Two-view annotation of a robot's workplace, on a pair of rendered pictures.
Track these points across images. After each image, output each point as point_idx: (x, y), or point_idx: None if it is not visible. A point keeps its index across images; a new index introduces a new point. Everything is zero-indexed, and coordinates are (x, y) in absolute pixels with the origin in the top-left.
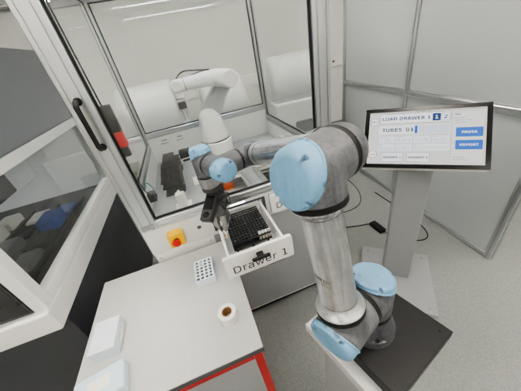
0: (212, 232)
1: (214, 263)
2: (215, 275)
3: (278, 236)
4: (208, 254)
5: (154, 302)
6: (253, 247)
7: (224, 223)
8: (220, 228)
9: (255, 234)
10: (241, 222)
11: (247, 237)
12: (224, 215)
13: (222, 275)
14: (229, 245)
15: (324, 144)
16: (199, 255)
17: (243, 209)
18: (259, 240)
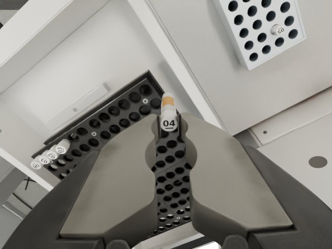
0: (266, 152)
1: (234, 58)
2: (217, 14)
3: (21, 144)
4: (260, 86)
5: None
6: (7, 53)
7: (125, 153)
8: (182, 122)
9: (79, 138)
10: (158, 186)
11: (100, 121)
12: (62, 246)
13: (196, 13)
14: (187, 104)
15: None
16: (288, 81)
17: (179, 229)
18: (75, 121)
